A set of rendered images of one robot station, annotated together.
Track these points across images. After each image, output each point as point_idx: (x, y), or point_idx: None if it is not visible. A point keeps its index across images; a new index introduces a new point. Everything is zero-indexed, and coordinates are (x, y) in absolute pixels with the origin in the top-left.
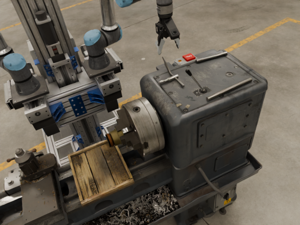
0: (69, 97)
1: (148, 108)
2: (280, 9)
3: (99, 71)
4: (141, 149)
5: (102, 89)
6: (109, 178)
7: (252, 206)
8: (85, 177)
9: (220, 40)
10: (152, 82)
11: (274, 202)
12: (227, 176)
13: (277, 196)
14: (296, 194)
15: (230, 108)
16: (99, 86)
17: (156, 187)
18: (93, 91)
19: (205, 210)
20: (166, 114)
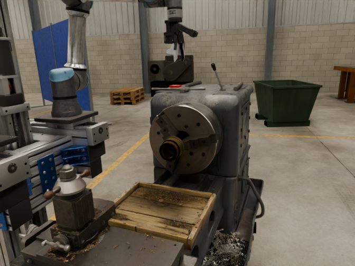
0: (38, 158)
1: (196, 103)
2: (140, 128)
3: (77, 116)
4: (208, 150)
5: (93, 133)
6: (185, 209)
7: (259, 249)
8: (152, 223)
9: (109, 154)
10: (170, 94)
11: (269, 236)
12: (246, 200)
13: (266, 231)
14: (274, 222)
15: (245, 103)
16: (84, 133)
17: (219, 220)
18: (70, 147)
19: None
20: (217, 102)
